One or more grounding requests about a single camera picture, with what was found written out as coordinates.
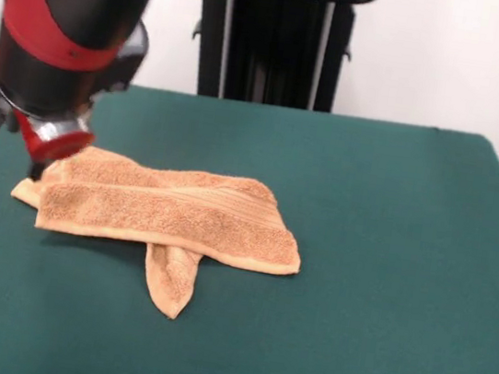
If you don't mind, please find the orange terry towel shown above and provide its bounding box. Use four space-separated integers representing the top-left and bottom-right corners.
0 134 314 338

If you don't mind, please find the dark green table cloth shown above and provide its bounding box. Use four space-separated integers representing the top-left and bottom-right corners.
0 65 499 374

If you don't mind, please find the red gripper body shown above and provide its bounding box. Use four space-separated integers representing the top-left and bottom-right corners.
6 109 99 171

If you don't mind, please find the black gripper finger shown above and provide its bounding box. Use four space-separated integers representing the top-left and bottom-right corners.
27 158 50 182

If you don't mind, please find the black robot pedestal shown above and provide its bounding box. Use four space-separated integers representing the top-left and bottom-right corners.
168 0 380 119

